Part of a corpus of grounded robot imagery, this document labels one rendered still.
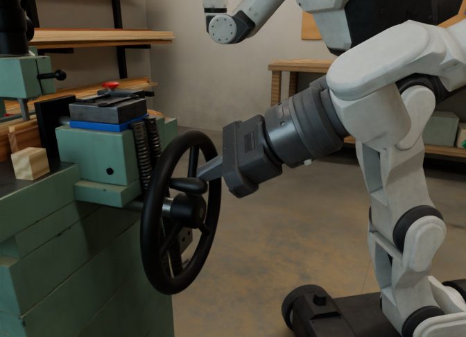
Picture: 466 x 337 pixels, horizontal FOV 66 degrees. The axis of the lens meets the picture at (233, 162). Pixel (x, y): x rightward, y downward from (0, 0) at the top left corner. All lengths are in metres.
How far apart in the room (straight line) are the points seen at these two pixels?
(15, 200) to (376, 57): 0.50
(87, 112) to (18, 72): 0.16
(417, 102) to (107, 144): 0.65
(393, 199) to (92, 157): 0.72
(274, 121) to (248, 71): 3.59
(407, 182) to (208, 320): 0.99
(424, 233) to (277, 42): 3.11
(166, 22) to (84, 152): 3.95
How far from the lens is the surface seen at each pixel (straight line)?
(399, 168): 0.94
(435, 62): 0.42
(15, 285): 0.63
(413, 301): 1.23
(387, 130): 0.47
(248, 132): 0.49
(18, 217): 0.60
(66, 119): 0.74
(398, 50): 0.42
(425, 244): 1.05
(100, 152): 0.63
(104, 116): 0.62
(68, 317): 0.75
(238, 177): 0.46
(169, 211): 0.65
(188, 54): 4.38
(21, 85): 0.74
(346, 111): 0.43
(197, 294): 1.73
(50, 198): 0.63
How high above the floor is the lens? 1.11
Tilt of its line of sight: 20 degrees down
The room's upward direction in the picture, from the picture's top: straight up
